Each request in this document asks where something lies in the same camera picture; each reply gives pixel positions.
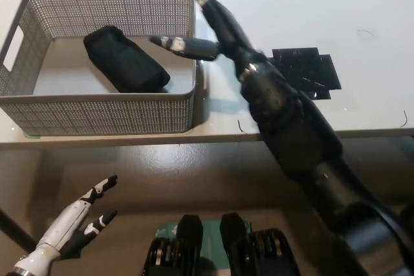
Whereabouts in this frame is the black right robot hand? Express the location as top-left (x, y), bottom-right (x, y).
top-left (149, 0), bottom-right (270, 79)

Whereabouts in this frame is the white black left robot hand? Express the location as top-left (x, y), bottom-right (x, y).
top-left (35, 175), bottom-right (119, 260)

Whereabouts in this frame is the black fabric pencil case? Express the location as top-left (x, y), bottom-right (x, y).
top-left (83, 25), bottom-right (171, 94)

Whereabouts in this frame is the black table leg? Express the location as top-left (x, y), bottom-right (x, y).
top-left (0, 207), bottom-right (38, 252)

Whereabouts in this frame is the black tape patch on table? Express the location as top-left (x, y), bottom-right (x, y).
top-left (267, 47), bottom-right (342, 101)

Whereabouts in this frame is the grey perforated plastic basket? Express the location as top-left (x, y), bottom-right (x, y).
top-left (0, 0), bottom-right (199, 136)

